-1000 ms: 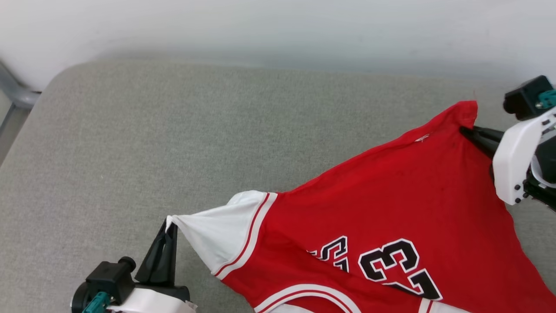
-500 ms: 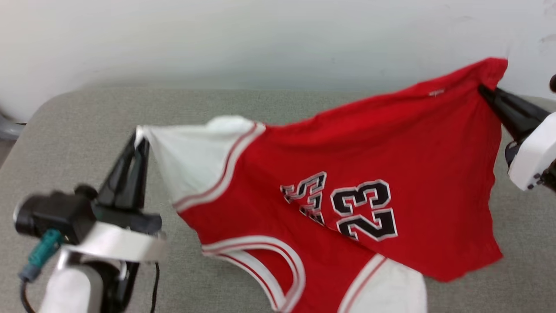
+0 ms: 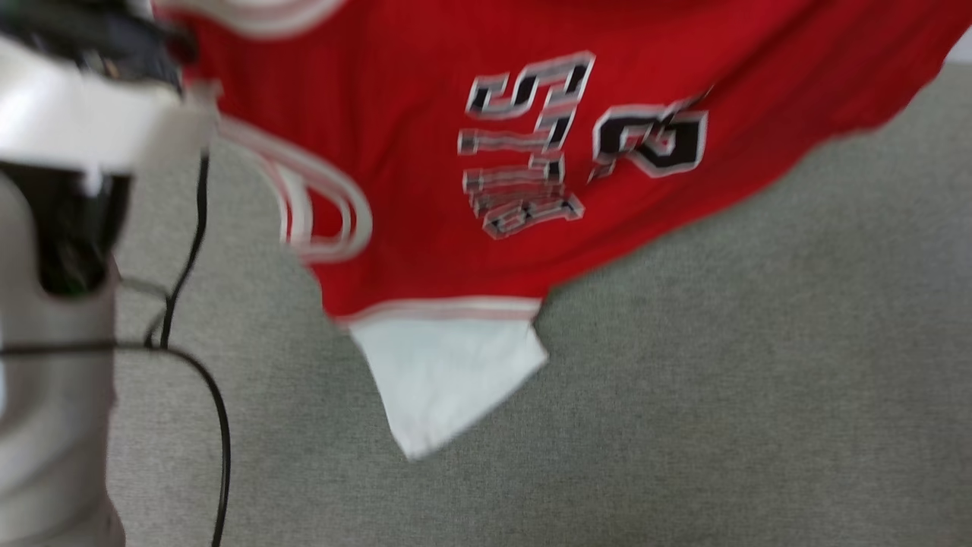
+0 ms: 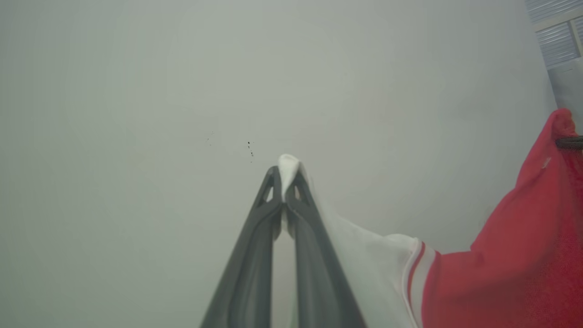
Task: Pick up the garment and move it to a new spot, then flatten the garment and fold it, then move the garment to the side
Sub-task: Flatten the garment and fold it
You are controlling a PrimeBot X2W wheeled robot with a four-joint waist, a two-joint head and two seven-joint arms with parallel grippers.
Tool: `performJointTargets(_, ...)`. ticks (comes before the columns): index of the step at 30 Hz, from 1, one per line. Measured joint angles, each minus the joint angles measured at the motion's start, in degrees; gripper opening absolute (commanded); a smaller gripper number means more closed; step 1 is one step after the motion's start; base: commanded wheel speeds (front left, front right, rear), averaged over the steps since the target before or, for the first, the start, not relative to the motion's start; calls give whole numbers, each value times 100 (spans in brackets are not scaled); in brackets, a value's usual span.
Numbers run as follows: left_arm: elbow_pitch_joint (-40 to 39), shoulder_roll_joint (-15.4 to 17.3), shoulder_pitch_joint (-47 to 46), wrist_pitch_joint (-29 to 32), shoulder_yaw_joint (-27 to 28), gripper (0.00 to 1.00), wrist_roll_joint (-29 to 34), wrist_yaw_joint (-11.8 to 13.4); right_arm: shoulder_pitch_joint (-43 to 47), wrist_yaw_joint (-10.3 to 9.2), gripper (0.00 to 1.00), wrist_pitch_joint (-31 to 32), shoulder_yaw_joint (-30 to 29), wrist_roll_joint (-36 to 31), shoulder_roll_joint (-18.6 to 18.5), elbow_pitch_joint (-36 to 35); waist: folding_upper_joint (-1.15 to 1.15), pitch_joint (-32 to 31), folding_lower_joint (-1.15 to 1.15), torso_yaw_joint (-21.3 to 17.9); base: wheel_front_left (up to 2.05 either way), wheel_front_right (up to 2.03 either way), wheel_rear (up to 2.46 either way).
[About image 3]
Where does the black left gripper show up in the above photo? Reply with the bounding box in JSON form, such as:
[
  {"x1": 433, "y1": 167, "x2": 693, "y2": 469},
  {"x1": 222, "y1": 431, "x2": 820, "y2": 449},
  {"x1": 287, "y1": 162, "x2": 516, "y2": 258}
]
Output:
[{"x1": 0, "y1": 0, "x2": 197, "y2": 86}]

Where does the red white basketball jersey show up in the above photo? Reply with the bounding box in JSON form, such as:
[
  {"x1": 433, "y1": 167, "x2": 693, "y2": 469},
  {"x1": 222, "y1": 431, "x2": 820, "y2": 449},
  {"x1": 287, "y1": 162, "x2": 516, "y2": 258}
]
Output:
[{"x1": 152, "y1": 0, "x2": 972, "y2": 463}]

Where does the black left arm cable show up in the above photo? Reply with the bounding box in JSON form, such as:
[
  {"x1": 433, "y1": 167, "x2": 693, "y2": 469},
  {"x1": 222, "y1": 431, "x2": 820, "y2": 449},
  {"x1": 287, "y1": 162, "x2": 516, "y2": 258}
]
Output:
[{"x1": 144, "y1": 148, "x2": 232, "y2": 547}]

